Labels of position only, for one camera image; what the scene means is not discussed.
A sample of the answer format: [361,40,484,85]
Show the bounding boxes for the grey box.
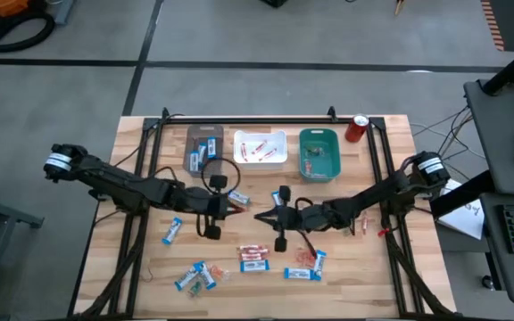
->
[53,0,78,26]

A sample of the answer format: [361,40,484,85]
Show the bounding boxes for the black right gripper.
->
[253,185,332,253]

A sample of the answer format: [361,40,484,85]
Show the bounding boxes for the grey keyboard desk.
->
[479,192,514,306]

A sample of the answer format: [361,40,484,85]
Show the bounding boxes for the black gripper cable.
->
[298,230,318,259]
[200,157,242,196]

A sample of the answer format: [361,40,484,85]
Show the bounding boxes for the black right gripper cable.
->
[298,230,318,259]

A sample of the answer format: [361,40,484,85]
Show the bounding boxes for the grey translucent plastic bin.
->
[182,124,225,181]

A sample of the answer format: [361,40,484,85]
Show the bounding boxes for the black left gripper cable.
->
[200,157,242,196]

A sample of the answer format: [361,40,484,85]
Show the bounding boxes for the black vacuum hose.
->
[0,11,56,54]

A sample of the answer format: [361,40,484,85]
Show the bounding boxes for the white paper sheet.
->
[437,177,486,242]

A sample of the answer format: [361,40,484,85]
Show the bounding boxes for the white plastic bin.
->
[232,128,289,171]

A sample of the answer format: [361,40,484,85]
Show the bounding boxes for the red soda can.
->
[344,113,370,144]

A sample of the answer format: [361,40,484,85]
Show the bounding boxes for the black monitor pole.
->
[481,37,514,96]

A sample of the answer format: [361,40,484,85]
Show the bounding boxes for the teal plastic bin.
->
[298,128,343,184]

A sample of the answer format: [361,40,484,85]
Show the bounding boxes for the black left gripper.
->
[180,174,250,241]

